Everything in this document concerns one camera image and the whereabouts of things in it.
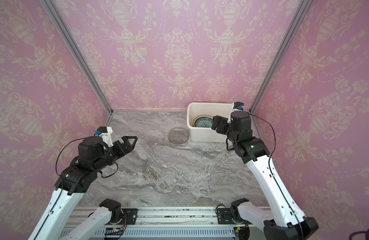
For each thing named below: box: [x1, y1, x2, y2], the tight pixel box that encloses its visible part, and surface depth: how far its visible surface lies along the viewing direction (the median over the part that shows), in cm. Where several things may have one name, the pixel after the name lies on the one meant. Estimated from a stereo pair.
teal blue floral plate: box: [192, 115, 214, 128], surface depth 108 cm
